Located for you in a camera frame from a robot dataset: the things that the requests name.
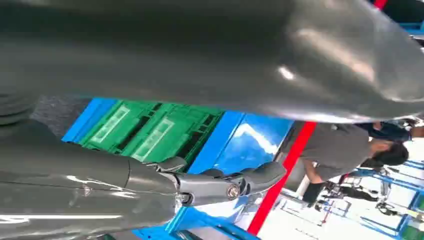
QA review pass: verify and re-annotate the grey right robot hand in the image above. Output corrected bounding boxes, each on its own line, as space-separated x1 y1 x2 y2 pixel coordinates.
0 0 424 240

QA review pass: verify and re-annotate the green plastic crate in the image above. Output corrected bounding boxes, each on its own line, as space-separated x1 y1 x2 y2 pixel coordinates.
77 99 226 170

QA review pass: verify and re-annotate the red pole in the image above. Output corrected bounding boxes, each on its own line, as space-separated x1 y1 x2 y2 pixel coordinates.
246 121 318 237

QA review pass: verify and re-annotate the person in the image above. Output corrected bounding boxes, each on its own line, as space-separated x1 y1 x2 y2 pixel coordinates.
356 119 424 143
281 121 410 207

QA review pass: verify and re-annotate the blue metal rack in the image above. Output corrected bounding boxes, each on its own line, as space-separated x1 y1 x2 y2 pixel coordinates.
317 158 424 240

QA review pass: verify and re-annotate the blue metal frame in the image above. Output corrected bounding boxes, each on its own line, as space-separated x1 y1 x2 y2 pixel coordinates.
61 97 296 240

